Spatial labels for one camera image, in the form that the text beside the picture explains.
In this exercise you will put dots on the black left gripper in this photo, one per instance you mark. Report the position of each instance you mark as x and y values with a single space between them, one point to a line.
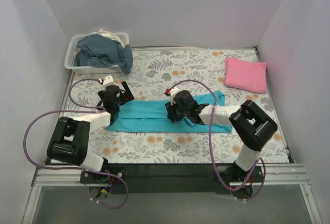
125 95

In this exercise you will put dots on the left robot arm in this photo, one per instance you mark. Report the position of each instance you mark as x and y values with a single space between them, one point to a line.
69 141

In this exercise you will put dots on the cream t shirt in basket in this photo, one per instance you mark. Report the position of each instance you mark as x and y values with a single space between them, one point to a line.
111 35

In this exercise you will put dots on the folded pink t shirt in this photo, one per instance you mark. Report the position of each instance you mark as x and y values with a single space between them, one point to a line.
244 75

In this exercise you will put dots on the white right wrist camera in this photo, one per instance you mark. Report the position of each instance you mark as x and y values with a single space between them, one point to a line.
172 92

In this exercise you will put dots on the white plastic laundry basket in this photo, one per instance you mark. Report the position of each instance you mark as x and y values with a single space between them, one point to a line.
71 56

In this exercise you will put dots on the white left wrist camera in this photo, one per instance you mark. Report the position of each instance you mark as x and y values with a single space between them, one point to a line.
107 81

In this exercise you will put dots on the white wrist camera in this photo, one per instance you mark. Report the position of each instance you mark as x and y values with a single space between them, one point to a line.
172 92
107 81

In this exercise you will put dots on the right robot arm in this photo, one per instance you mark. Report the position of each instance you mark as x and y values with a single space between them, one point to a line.
252 124

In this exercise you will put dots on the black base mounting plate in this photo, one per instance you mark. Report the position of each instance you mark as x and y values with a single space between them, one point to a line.
158 178

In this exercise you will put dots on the aluminium frame rail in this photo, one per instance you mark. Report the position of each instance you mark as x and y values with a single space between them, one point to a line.
171 193

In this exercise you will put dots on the teal t shirt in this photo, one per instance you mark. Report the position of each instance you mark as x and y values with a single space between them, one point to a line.
151 117

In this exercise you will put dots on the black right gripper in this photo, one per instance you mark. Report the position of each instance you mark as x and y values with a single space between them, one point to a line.
171 113

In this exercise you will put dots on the grey-blue t shirt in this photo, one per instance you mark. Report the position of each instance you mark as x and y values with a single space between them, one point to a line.
101 52

